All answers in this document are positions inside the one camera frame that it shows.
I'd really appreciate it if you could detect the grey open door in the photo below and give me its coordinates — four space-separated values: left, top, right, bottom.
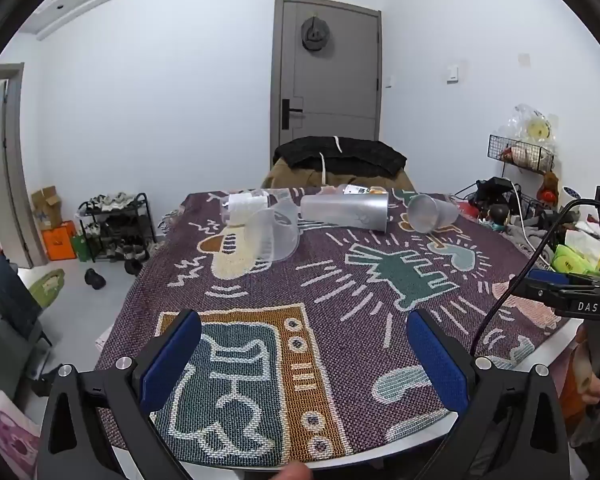
0 62 36 271

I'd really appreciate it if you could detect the black door handle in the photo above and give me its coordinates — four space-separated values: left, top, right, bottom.
281 99 304 130

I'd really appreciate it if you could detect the orange box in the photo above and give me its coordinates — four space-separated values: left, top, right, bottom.
40 220 79 261

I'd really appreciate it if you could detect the dark hat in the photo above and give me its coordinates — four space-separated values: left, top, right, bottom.
300 16 330 52

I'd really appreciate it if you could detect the brown plush toy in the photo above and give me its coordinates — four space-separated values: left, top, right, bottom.
538 172 560 202

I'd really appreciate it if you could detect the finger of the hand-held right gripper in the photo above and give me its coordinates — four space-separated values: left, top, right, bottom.
524 268 600 307

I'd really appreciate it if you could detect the green packet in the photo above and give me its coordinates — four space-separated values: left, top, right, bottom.
552 244 600 277

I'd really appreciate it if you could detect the clear plastic measuring cup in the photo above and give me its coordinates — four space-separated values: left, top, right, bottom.
246 197 302 264

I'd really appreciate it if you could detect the clear plastic bag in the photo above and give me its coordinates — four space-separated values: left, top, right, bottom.
505 103 561 152

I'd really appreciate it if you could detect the black wire basket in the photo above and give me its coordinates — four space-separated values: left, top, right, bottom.
488 134 555 175

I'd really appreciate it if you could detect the dark cloth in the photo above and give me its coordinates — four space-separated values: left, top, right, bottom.
0 254 44 347

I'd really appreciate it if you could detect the person's left hand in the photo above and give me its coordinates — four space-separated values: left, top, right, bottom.
279 462 314 480

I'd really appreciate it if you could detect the brown chair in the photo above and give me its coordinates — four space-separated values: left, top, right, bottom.
260 159 417 192

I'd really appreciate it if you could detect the white cord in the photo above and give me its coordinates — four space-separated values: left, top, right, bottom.
319 135 342 189

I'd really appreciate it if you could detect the green cushion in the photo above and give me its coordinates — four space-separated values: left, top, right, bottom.
27 268 66 309

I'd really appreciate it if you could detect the black jacket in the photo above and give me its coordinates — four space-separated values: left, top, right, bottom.
273 136 408 179

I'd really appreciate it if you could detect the green bag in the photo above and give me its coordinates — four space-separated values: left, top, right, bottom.
71 232 94 263

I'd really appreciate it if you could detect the black shoe rack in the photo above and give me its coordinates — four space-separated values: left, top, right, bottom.
77 192 157 264

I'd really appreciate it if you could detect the pink printed paper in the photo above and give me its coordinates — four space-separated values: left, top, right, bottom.
0 390 42 480

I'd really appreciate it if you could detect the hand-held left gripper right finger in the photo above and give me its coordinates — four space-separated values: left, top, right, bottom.
406 308 576 480

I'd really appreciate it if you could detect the small clear plastic cup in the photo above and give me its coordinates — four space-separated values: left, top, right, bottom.
406 193 462 234

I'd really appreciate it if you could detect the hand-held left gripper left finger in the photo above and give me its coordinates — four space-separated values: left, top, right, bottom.
36 309 202 480

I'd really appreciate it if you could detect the black cable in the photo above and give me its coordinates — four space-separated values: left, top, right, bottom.
469 199 600 359

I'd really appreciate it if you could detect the cardboard box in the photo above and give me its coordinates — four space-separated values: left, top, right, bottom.
31 186 64 231

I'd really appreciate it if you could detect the clear container with white contents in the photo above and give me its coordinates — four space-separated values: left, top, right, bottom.
221 190 271 226

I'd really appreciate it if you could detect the tall clear plastic cup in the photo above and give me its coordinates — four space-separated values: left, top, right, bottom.
300 191 391 233

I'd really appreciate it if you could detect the printed woven blanket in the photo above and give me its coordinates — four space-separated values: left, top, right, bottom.
94 186 561 469

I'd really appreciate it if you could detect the person's right hand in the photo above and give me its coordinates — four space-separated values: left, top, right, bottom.
572 322 600 407

